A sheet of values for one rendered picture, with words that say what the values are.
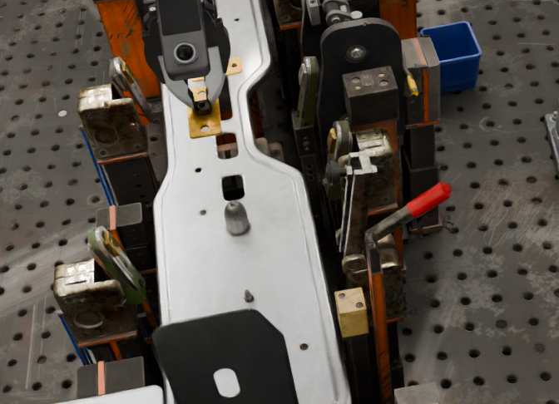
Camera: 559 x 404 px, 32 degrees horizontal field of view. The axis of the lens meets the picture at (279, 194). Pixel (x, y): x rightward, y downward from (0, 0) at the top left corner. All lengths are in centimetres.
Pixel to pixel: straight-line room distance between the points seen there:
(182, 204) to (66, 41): 92
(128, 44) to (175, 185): 56
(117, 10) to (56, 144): 31
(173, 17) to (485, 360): 80
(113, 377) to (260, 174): 37
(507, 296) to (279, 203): 45
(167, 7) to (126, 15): 88
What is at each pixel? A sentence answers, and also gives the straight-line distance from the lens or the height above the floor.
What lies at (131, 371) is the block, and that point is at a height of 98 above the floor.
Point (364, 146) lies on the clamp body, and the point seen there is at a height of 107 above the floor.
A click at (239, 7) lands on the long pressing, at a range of 174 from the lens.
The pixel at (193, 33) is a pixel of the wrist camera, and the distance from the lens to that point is 102.
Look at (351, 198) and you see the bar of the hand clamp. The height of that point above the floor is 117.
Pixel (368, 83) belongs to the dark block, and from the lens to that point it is 137.
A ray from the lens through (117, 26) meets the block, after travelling 192.
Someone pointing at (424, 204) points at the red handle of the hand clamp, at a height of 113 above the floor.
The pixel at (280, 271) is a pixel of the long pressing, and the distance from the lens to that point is 132.
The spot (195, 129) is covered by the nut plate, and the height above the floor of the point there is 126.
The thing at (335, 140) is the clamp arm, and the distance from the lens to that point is 134.
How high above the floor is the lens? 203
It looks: 47 degrees down
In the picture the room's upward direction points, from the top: 11 degrees counter-clockwise
